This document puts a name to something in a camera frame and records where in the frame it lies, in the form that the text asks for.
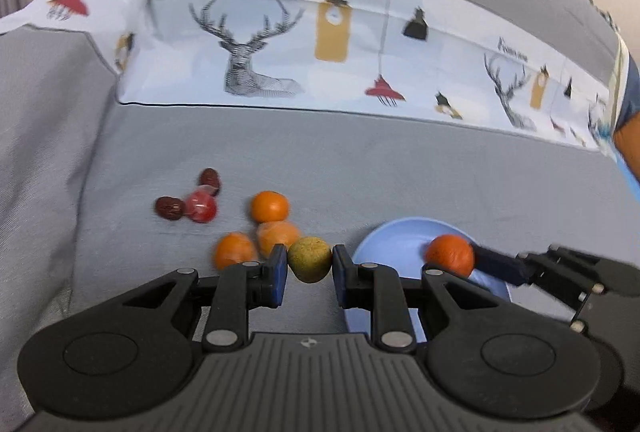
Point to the person's right forearm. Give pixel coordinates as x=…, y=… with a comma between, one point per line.
x=629, y=137

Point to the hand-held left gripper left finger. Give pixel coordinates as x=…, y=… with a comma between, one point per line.
x=278, y=276

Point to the yellow-green round fruit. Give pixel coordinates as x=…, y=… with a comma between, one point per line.
x=310, y=260

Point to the dark red date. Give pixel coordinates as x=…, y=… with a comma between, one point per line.
x=169, y=208
x=210, y=179

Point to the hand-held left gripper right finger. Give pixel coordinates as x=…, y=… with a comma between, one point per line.
x=341, y=278

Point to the orange tangerine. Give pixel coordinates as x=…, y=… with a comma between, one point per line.
x=234, y=250
x=450, y=254
x=270, y=206
x=278, y=236

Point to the red round fruit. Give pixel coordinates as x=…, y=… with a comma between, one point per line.
x=201, y=207

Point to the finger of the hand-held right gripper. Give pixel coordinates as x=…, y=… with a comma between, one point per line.
x=496, y=266

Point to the light blue plate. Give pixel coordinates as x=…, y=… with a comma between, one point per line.
x=395, y=242

